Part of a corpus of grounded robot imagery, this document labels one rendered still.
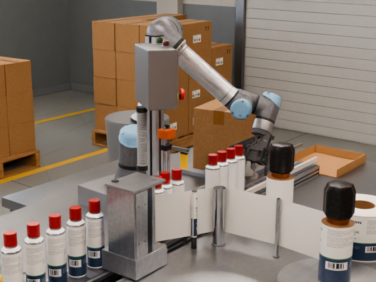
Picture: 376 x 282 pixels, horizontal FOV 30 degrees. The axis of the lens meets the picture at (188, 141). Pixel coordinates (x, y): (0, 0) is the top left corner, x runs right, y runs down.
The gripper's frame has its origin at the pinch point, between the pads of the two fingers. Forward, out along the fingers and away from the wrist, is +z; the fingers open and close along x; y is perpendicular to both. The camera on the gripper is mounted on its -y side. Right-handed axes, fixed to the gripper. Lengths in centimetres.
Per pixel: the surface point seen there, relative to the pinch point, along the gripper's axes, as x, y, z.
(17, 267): -97, 3, 49
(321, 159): 71, -4, -30
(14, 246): -99, 2, 44
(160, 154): -36.5, -12.1, 2.6
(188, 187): 10.6, -29.3, 5.9
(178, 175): -42.3, 2.3, 9.0
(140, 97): -56, -12, -11
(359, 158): 71, 14, -33
